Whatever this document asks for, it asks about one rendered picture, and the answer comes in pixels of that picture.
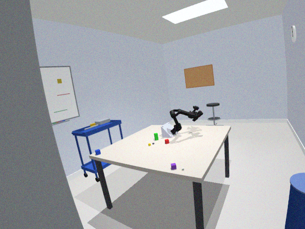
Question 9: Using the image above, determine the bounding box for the purple cube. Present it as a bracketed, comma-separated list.
[171, 163, 177, 170]

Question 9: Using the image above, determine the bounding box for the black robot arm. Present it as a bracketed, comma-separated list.
[170, 109, 203, 134]

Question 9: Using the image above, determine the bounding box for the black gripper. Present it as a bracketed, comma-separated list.
[192, 106, 199, 112]

